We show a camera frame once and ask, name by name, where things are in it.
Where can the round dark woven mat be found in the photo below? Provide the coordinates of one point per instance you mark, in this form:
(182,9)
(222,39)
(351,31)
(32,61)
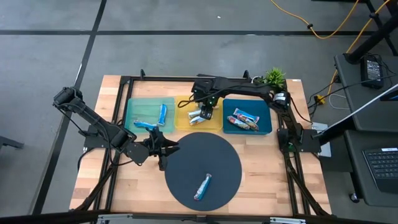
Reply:
(192,155)

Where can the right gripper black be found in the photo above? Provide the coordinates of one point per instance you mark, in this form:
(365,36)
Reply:
(205,91)

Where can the silver granola bar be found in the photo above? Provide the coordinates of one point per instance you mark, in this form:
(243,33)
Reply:
(196,120)
(194,114)

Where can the silver metal bracket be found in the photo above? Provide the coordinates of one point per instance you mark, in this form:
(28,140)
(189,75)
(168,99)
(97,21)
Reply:
(287,220)
(115,218)

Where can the black side desk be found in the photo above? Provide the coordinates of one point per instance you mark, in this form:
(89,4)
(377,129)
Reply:
(357,81)

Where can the black power adapter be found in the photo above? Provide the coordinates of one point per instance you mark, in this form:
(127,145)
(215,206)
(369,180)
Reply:
(371,71)

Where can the translucent yellow plastic tray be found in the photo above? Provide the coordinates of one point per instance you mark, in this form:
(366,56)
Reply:
(217,124)

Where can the black rig beam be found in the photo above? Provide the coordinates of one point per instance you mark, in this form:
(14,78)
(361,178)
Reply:
(46,217)

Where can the spiky green potted plant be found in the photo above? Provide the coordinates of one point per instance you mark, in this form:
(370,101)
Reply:
(275,76)

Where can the yellow power plug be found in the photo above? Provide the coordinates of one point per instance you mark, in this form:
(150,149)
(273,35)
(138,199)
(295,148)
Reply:
(319,99)

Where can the multicolour granola bar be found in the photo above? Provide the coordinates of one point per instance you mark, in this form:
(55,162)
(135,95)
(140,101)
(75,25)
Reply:
(233,120)
(252,125)

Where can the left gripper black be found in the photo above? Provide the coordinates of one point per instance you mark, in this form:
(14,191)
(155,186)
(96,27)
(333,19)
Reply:
(140,152)

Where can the grey flat box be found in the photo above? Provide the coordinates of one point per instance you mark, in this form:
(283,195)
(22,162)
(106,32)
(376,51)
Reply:
(326,149)

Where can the black keyboard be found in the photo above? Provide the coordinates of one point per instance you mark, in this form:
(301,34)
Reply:
(384,168)

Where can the white blue red-ended granola bar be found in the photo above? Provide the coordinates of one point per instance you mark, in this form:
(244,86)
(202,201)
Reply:
(245,115)

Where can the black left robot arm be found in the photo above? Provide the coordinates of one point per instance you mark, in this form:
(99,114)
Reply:
(93,119)

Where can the black furniture leg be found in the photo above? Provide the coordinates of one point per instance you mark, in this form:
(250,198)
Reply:
(11,143)

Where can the black aluminium table frame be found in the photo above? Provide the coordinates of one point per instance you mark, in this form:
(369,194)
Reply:
(161,78)

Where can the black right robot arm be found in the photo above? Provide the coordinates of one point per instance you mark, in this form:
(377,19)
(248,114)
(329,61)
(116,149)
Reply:
(248,88)

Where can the black slanted stand leg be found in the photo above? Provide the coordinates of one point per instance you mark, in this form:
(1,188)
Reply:
(373,39)

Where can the white pot with dark succulent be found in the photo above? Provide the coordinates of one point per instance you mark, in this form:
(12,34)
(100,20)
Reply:
(255,77)

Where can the black caster wheel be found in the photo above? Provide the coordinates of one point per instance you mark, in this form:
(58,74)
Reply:
(353,197)

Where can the small white label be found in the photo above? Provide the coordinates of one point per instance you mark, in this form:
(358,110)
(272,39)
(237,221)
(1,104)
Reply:
(296,80)

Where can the translucent green plastic tray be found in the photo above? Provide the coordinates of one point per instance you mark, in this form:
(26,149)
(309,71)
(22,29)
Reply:
(143,107)

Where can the dark blue plastic tray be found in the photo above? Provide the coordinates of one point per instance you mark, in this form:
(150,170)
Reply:
(264,105)

